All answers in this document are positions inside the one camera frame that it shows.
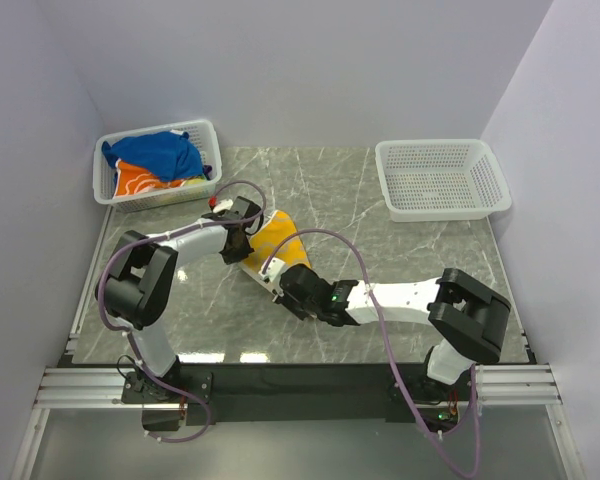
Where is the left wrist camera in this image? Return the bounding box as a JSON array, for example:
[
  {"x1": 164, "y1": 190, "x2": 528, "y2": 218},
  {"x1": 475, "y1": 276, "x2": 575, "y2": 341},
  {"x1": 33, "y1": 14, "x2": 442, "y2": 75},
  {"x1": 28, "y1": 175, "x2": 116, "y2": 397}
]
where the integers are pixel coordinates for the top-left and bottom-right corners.
[{"x1": 208, "y1": 196, "x2": 234, "y2": 214}]

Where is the yellow duck towel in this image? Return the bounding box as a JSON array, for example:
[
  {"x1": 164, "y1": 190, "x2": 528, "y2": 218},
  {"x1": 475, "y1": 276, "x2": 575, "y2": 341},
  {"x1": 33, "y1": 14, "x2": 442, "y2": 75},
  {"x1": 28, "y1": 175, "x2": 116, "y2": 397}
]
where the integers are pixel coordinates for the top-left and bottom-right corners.
[{"x1": 239, "y1": 210, "x2": 311, "y2": 295}]

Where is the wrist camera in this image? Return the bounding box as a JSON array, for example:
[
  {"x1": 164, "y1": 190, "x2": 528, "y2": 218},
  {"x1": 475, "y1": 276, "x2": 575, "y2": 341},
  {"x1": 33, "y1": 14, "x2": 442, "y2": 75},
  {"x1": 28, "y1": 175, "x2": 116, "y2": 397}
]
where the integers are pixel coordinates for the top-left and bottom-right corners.
[
  {"x1": 208, "y1": 196, "x2": 234, "y2": 214},
  {"x1": 259, "y1": 257, "x2": 288, "y2": 288}
]

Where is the white plastic basket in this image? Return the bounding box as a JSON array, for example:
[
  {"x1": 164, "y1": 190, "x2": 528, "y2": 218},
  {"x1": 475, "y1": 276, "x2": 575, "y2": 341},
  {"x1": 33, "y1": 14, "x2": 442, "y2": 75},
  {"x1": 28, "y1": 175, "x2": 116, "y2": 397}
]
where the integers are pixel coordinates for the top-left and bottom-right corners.
[
  {"x1": 375, "y1": 139, "x2": 512, "y2": 223},
  {"x1": 93, "y1": 120, "x2": 222, "y2": 213}
]

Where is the black base beam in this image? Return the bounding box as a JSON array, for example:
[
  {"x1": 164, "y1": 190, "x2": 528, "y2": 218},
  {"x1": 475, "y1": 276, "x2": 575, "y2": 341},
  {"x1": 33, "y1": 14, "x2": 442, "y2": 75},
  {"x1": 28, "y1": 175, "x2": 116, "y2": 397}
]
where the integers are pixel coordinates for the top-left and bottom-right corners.
[{"x1": 122, "y1": 362, "x2": 454, "y2": 427}]

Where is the blue towel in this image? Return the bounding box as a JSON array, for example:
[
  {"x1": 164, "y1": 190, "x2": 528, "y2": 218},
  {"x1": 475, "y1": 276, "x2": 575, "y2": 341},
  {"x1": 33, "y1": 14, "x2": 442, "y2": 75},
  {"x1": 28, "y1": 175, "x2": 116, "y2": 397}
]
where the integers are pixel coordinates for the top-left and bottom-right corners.
[{"x1": 101, "y1": 131, "x2": 204, "y2": 182}]

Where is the left white plastic basket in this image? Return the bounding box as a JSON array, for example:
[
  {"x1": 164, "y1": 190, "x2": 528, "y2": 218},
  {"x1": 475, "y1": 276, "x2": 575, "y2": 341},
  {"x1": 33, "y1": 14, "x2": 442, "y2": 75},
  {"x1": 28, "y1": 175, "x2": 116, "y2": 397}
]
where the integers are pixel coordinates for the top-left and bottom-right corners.
[{"x1": 93, "y1": 120, "x2": 222, "y2": 213}]

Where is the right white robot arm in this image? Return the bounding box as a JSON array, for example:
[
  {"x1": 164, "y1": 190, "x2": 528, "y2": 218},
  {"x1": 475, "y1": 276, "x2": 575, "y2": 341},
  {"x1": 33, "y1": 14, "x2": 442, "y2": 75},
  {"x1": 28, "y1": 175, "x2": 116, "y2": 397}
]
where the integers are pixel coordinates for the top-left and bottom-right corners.
[{"x1": 259, "y1": 259, "x2": 511, "y2": 399}]

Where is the orange towel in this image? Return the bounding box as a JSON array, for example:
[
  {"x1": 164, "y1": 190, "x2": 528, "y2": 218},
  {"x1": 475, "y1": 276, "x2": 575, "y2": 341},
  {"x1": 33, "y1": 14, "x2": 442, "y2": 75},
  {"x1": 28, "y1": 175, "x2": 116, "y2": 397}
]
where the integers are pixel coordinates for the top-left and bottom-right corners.
[{"x1": 113, "y1": 160, "x2": 208, "y2": 197}]

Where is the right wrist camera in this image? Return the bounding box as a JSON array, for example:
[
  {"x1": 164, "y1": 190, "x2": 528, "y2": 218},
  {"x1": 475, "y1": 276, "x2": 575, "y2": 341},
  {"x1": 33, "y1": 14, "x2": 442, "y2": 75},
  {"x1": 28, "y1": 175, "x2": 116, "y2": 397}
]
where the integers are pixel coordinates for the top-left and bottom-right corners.
[{"x1": 259, "y1": 257, "x2": 288, "y2": 288}]

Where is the right white plastic basket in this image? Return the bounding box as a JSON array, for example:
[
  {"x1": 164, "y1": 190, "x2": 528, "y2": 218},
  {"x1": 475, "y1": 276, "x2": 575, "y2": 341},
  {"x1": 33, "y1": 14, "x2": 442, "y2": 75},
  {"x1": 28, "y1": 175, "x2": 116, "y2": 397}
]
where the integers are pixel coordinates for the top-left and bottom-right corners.
[{"x1": 375, "y1": 139, "x2": 512, "y2": 223}]

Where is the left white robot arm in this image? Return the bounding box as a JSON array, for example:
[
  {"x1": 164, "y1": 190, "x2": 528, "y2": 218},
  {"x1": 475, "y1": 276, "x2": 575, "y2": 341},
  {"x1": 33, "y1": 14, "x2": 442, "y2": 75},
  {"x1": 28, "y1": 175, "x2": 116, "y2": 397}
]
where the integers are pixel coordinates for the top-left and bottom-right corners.
[{"x1": 95, "y1": 196, "x2": 263, "y2": 402}]

